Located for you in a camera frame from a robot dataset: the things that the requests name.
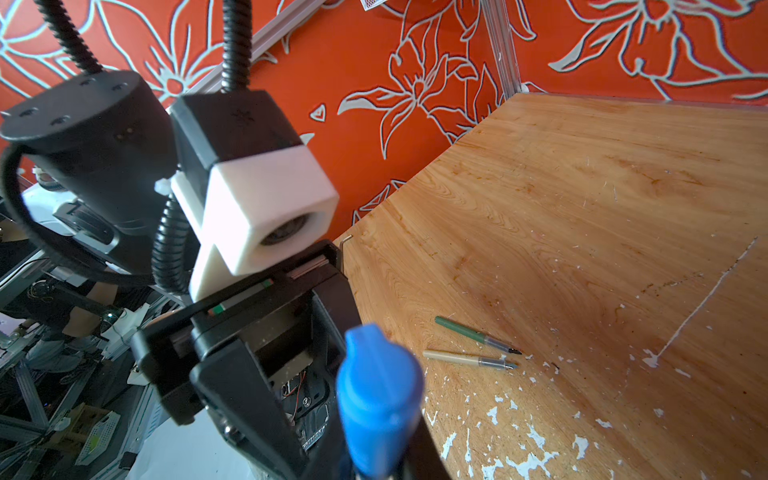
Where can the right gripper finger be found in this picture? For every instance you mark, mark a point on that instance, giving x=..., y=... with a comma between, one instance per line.
x=423, y=459

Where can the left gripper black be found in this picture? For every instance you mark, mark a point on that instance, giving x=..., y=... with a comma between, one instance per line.
x=259, y=357

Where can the blue pen cap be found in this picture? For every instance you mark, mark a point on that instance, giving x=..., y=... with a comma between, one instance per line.
x=380, y=386

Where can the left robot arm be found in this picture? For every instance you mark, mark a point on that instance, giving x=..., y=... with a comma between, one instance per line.
x=104, y=136

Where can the green pen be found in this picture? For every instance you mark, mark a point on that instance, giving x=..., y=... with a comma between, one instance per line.
x=476, y=335

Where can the metal allen key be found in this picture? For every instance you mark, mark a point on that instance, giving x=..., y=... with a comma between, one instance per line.
x=343, y=240

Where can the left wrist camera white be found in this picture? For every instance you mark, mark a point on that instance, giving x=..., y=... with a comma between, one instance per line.
x=248, y=194

